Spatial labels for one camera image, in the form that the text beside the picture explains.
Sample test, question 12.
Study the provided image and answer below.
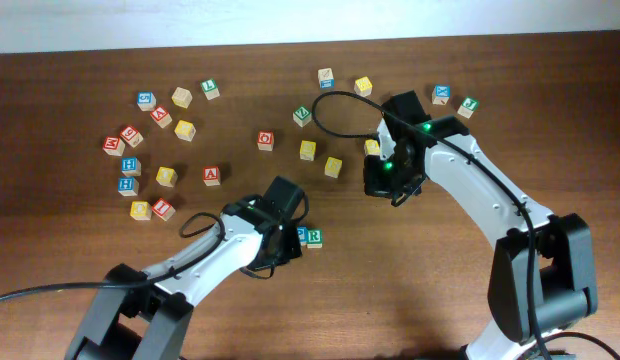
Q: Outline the blue X block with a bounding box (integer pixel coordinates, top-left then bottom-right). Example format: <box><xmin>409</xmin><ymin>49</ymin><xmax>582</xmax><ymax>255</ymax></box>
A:
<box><xmin>431</xmin><ymin>84</ymin><xmax>451</xmax><ymax>105</ymax></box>

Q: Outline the green Z block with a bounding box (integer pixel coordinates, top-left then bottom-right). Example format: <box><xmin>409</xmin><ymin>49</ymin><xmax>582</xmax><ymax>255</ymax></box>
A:
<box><xmin>292</xmin><ymin>106</ymin><xmax>312</xmax><ymax>128</ymax></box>

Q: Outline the blue H block upper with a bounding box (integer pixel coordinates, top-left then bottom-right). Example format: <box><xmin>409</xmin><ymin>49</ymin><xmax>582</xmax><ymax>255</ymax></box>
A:
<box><xmin>121</xmin><ymin>157</ymin><xmax>142</xmax><ymax>177</ymax></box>

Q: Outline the red I block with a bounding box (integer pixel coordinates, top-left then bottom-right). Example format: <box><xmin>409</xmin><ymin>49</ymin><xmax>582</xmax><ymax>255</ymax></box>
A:
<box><xmin>152</xmin><ymin>198</ymin><xmax>176</xmax><ymax>221</ymax></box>

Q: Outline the green R block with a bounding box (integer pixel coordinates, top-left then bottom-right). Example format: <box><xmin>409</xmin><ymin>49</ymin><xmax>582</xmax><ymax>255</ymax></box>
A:
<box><xmin>306</xmin><ymin>229</ymin><xmax>323</xmax><ymax>248</ymax></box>

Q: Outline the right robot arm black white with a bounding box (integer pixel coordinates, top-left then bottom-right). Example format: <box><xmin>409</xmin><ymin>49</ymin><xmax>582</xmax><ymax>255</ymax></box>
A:
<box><xmin>364</xmin><ymin>91</ymin><xmax>598</xmax><ymax>359</ymax></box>

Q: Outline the yellow block left middle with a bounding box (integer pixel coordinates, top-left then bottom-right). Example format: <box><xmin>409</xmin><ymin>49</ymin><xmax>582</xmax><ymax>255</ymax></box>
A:
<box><xmin>155</xmin><ymin>167</ymin><xmax>178</xmax><ymax>188</ymax></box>

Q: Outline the red A block upper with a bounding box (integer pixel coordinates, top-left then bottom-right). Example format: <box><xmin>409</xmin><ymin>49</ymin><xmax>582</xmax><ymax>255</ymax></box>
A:
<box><xmin>150</xmin><ymin>106</ymin><xmax>172</xmax><ymax>128</ymax></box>

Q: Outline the yellow block near A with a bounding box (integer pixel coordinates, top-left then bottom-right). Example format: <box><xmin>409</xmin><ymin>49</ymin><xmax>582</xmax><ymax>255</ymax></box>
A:
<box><xmin>174</xmin><ymin>120</ymin><xmax>196</xmax><ymax>142</ymax></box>

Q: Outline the blue H block lower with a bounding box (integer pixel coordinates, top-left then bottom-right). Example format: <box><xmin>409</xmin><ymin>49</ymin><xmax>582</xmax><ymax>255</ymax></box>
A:
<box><xmin>117</xmin><ymin>177</ymin><xmax>139</xmax><ymax>197</ymax></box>

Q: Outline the blue h block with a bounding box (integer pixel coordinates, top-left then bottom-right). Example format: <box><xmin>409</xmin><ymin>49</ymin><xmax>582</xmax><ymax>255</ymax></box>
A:
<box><xmin>121</xmin><ymin>157</ymin><xmax>142</xmax><ymax>177</ymax></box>
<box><xmin>117</xmin><ymin>177</ymin><xmax>139</xmax><ymax>197</ymax></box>

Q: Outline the yellow block bottom left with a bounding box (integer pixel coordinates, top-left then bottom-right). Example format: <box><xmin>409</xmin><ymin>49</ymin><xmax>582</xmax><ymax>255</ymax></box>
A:
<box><xmin>130</xmin><ymin>201</ymin><xmax>153</xmax><ymax>221</ymax></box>

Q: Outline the red M block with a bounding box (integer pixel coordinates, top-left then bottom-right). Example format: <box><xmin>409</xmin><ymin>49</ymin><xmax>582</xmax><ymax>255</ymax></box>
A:
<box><xmin>102</xmin><ymin>136</ymin><xmax>125</xmax><ymax>156</ymax></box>

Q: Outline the green L block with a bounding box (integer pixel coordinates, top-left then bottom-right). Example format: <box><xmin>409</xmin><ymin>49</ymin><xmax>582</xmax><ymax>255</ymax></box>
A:
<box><xmin>201</xmin><ymin>78</ymin><xmax>220</xmax><ymax>100</ymax></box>

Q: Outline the plain wood yellow block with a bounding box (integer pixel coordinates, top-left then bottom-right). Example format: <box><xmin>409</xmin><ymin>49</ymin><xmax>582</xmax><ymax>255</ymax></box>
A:
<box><xmin>171</xmin><ymin>87</ymin><xmax>193</xmax><ymax>109</ymax></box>

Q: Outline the green J block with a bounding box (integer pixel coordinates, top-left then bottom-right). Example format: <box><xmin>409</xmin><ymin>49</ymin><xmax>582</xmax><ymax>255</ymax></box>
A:
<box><xmin>457</xmin><ymin>97</ymin><xmax>479</xmax><ymax>119</ymax></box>

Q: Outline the red 6 block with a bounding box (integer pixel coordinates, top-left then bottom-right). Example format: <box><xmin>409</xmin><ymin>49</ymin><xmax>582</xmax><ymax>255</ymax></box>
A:
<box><xmin>120</xmin><ymin>125</ymin><xmax>143</xmax><ymax>148</ymax></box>

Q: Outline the wood block blue side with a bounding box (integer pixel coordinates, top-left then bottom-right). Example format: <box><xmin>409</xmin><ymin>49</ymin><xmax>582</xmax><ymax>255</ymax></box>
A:
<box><xmin>317</xmin><ymin>68</ymin><xmax>334</xmax><ymax>89</ymax></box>

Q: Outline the red A block lower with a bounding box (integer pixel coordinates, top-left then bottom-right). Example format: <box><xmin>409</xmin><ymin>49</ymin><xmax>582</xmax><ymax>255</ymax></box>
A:
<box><xmin>203</xmin><ymin>166</ymin><xmax>221</xmax><ymax>186</ymax></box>

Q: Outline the blue P block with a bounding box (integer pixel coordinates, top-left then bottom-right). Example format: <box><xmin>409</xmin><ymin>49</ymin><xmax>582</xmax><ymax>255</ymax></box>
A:
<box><xmin>297</xmin><ymin>226</ymin><xmax>308</xmax><ymax>246</ymax></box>

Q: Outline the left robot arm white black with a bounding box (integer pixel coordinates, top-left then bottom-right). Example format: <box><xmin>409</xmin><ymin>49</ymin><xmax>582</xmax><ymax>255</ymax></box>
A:
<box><xmin>65</xmin><ymin>176</ymin><xmax>309</xmax><ymax>359</ymax></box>

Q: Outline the yellow block centre right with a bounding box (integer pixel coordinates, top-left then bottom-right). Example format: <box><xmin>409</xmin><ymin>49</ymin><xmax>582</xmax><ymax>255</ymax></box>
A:
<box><xmin>324</xmin><ymin>157</ymin><xmax>343</xmax><ymax>178</ymax></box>

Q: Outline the yellow block top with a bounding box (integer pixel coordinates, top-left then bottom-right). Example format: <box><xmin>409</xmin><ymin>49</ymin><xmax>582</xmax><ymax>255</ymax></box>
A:
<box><xmin>354</xmin><ymin>76</ymin><xmax>373</xmax><ymax>97</ymax></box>

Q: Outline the yellow block beside blue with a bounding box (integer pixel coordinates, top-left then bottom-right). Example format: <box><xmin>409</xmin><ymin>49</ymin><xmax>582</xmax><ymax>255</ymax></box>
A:
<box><xmin>364</xmin><ymin>139</ymin><xmax>381</xmax><ymax>156</ymax></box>

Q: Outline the blue block top left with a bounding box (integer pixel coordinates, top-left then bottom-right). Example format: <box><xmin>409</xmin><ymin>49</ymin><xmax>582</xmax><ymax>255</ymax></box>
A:
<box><xmin>136</xmin><ymin>91</ymin><xmax>157</xmax><ymax>112</ymax></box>

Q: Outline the red O block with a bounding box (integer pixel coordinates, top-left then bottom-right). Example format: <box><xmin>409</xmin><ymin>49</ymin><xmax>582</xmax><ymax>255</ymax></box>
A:
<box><xmin>257</xmin><ymin>131</ymin><xmax>274</xmax><ymax>151</ymax></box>

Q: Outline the red a block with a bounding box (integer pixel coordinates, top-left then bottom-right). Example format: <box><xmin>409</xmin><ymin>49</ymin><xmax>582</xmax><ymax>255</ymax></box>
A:
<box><xmin>203</xmin><ymin>166</ymin><xmax>221</xmax><ymax>186</ymax></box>
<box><xmin>150</xmin><ymin>106</ymin><xmax>172</xmax><ymax>128</ymax></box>

